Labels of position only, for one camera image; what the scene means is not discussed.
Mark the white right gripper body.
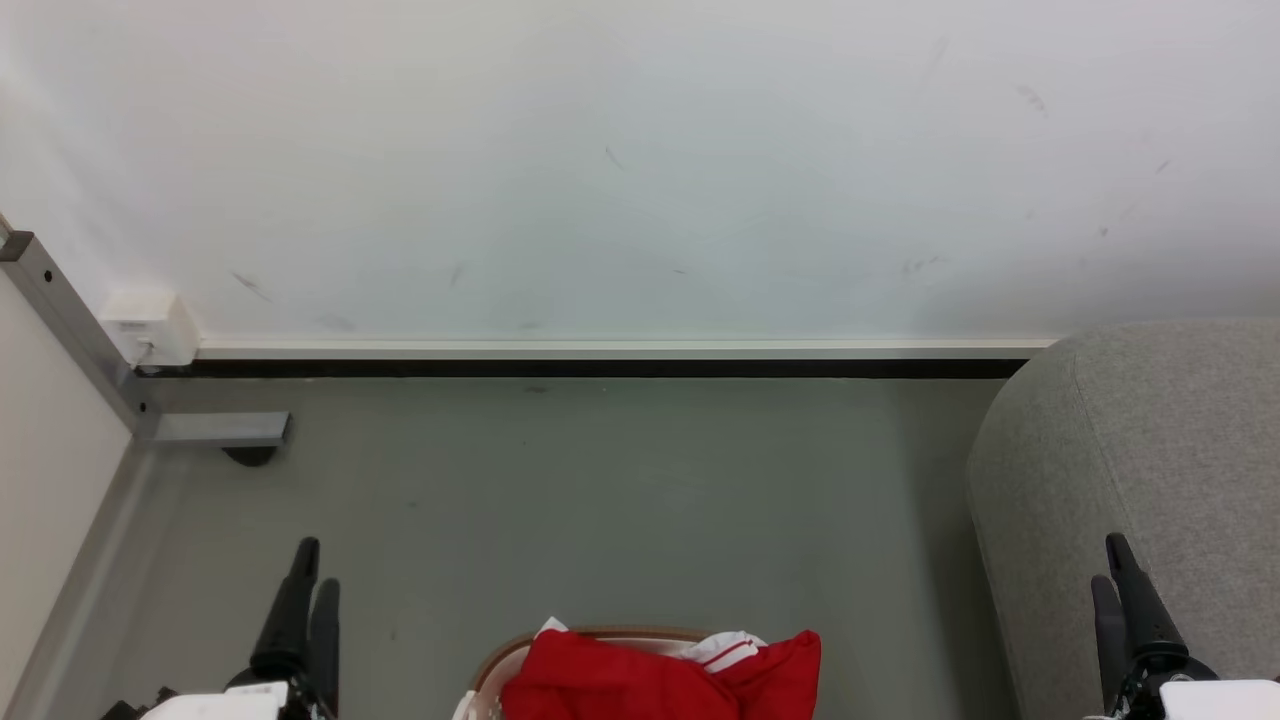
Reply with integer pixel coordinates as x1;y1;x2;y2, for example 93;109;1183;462
1084;660;1280;720

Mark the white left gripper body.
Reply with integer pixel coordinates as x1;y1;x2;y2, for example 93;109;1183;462
98;672;335;720

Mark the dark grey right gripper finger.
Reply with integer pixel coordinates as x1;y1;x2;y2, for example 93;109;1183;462
1089;574;1139;713
1104;533;1193;677

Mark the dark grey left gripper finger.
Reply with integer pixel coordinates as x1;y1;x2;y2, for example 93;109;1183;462
303;577;343;717
248;537;322;691

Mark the grey fabric sofa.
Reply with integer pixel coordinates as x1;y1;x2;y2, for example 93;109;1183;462
966;318;1280;720

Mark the red and white garment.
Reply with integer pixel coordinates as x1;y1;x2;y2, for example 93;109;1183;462
499;617;824;720

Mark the beige laundry basket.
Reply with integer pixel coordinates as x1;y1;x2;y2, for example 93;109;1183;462
452;625;713;720

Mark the white partition panel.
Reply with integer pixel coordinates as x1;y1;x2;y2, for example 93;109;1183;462
0;214;135;701

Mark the black skirting strip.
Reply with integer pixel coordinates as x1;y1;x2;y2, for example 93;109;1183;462
134;357;1033;380

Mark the white skirting strip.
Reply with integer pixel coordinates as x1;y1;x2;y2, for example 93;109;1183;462
194;338;1059;361

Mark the white wall socket box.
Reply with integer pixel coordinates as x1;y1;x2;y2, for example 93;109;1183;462
99;289;202;369

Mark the grey metal partition frame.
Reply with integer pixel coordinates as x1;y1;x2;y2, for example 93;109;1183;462
0;231;293;449

